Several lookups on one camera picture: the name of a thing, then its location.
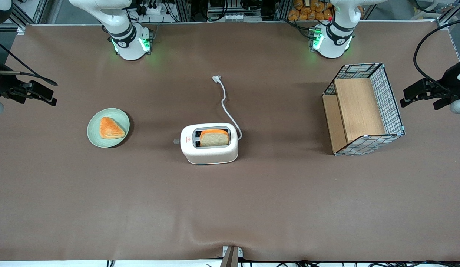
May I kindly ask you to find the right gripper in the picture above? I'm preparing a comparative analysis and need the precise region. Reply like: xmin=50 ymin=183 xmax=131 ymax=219
xmin=0 ymin=59 xmax=57 ymax=106

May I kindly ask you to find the brown table cover mat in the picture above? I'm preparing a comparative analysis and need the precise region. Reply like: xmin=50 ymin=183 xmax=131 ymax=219
xmin=0 ymin=20 xmax=460 ymax=262

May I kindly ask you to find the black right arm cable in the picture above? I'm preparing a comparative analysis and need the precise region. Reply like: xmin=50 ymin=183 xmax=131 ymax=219
xmin=0 ymin=37 xmax=59 ymax=87

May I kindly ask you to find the white toaster power cable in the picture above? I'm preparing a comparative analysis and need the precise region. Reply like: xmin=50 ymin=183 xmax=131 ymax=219
xmin=212 ymin=75 xmax=243 ymax=141

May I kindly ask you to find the bread slice with orange crust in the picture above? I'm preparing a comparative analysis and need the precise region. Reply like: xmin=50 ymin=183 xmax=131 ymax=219
xmin=199 ymin=129 xmax=230 ymax=147

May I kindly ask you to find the white two-slot toaster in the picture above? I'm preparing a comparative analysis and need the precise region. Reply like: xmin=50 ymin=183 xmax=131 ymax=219
xmin=180 ymin=123 xmax=239 ymax=165

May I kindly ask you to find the aluminium frame profile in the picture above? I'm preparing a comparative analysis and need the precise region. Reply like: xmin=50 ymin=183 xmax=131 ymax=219
xmin=0 ymin=0 xmax=49 ymax=33
xmin=436 ymin=0 xmax=460 ymax=29

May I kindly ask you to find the wire basket with wooden boards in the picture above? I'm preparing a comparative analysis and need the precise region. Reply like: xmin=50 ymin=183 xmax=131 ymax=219
xmin=322 ymin=63 xmax=406 ymax=156

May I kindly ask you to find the white power strip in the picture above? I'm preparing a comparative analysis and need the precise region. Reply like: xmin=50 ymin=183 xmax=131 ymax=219
xmin=139 ymin=3 xmax=164 ymax=16

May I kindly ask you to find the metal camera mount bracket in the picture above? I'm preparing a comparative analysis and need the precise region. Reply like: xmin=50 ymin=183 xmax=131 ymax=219
xmin=222 ymin=245 xmax=244 ymax=267

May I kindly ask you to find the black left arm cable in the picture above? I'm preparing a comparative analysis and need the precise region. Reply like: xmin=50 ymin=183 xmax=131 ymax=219
xmin=413 ymin=19 xmax=460 ymax=94

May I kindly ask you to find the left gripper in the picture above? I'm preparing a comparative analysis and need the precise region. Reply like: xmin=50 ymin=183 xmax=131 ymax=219
xmin=400 ymin=57 xmax=460 ymax=110

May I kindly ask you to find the triangular orange pastry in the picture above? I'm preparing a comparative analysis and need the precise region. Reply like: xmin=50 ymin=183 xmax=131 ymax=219
xmin=100 ymin=117 xmax=126 ymax=140

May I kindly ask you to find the pale green round plate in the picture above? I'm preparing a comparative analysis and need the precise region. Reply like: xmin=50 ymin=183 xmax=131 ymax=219
xmin=87 ymin=108 xmax=130 ymax=148

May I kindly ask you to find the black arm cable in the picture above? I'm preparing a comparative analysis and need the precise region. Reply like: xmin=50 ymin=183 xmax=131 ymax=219
xmin=413 ymin=19 xmax=460 ymax=94
xmin=0 ymin=37 xmax=59 ymax=87

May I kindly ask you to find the bag of golden bread rolls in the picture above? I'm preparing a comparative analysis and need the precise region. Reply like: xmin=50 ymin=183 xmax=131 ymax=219
xmin=288 ymin=0 xmax=334 ymax=21

